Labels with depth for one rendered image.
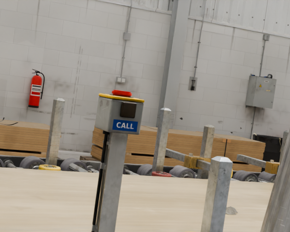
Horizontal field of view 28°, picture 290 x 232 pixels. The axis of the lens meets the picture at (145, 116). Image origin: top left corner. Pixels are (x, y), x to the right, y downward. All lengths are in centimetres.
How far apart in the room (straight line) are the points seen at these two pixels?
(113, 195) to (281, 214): 43
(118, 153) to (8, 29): 733
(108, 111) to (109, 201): 18
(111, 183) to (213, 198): 25
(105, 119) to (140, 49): 788
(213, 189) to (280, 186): 46
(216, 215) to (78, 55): 746
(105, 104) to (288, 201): 46
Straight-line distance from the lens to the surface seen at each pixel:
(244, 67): 987
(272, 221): 82
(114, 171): 114
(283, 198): 82
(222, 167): 126
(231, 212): 178
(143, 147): 768
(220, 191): 127
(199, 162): 250
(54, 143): 224
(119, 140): 113
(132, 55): 893
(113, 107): 110
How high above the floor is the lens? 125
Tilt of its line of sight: 3 degrees down
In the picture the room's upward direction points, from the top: 8 degrees clockwise
